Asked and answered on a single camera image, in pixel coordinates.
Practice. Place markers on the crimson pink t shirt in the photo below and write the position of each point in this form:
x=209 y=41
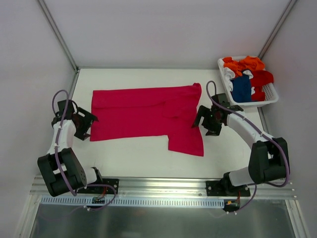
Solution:
x=142 y=112

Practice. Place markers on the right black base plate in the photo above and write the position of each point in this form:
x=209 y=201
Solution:
x=220 y=188

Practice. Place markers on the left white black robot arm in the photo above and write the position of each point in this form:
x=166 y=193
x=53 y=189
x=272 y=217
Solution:
x=60 y=168

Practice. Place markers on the orange t shirt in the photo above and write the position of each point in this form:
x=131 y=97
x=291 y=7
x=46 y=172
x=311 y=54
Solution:
x=247 y=63

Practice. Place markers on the right aluminium frame post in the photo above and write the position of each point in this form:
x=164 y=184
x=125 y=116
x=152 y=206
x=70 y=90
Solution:
x=277 y=27

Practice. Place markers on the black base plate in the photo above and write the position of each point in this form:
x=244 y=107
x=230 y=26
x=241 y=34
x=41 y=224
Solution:
x=220 y=188
x=104 y=186

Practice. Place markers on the blue t shirt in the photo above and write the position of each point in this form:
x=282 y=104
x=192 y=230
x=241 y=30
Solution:
x=241 y=92

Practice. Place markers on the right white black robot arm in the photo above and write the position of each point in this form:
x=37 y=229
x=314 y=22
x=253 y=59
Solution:
x=268 y=160

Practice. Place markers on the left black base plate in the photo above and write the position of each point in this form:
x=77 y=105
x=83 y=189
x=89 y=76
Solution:
x=104 y=186

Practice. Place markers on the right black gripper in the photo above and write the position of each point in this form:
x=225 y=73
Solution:
x=208 y=120

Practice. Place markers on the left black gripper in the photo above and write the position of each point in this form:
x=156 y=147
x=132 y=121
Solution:
x=82 y=122

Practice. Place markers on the white plastic laundry basket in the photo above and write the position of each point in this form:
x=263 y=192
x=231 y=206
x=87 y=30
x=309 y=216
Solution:
x=271 y=95

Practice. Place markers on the aluminium mounting rail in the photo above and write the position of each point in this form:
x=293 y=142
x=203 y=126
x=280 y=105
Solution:
x=191 y=188

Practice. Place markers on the red t shirt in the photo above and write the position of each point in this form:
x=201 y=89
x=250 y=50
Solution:
x=260 y=79

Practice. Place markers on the left aluminium frame post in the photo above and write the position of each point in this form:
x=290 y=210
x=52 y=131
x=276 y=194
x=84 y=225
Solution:
x=54 y=27

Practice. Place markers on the white slotted cable duct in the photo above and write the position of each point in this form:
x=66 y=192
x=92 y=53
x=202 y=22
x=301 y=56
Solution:
x=134 y=202

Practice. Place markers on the aluminium frame post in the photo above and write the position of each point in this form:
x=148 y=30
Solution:
x=54 y=27
x=277 y=27

